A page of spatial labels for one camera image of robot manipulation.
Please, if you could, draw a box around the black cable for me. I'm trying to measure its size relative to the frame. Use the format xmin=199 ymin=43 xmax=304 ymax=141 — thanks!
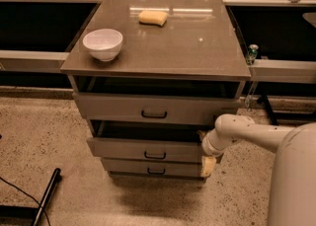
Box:
xmin=0 ymin=176 xmax=52 ymax=226

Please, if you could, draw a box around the grey metal rail frame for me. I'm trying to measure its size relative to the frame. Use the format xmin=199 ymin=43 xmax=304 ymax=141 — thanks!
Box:
xmin=0 ymin=0 xmax=316 ymax=84

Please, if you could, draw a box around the green bottle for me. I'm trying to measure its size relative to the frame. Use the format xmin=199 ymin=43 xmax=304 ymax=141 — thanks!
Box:
xmin=247 ymin=44 xmax=259 ymax=65

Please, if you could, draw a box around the black stand leg right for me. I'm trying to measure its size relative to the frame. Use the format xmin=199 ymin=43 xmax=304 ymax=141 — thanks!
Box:
xmin=260 ymin=94 xmax=278 ymax=125

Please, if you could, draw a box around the white bowl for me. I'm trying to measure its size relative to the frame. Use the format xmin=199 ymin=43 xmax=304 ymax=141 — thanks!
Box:
xmin=83 ymin=29 xmax=123 ymax=61

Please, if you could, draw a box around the black stand leg left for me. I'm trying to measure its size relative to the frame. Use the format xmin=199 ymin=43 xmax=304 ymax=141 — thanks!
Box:
xmin=31 ymin=168 xmax=62 ymax=226

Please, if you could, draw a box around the grey top drawer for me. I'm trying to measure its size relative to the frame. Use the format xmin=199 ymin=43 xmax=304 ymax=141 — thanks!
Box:
xmin=73 ymin=93 xmax=241 ymax=125

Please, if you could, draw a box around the grey drawer cabinet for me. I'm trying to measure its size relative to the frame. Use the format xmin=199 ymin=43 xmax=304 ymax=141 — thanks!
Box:
xmin=61 ymin=0 xmax=250 ymax=181

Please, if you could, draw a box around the grey bottom drawer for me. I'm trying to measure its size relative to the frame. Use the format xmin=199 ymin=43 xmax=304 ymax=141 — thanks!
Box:
xmin=101 ymin=158 xmax=201 ymax=178

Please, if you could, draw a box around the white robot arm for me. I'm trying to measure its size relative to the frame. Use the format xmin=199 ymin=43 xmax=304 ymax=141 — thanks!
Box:
xmin=198 ymin=114 xmax=316 ymax=226

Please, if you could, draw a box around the grey drawer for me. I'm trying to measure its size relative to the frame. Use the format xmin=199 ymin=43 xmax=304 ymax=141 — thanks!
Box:
xmin=101 ymin=158 xmax=201 ymax=178
xmin=73 ymin=93 xmax=241 ymax=125
xmin=87 ymin=120 xmax=212 ymax=163

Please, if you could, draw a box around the black stand leg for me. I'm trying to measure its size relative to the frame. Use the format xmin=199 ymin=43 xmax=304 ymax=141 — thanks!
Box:
xmin=260 ymin=94 xmax=278 ymax=125
xmin=31 ymin=168 xmax=62 ymax=226

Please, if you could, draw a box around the yellow sponge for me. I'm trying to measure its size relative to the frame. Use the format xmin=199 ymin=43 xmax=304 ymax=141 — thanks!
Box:
xmin=138 ymin=10 xmax=168 ymax=27

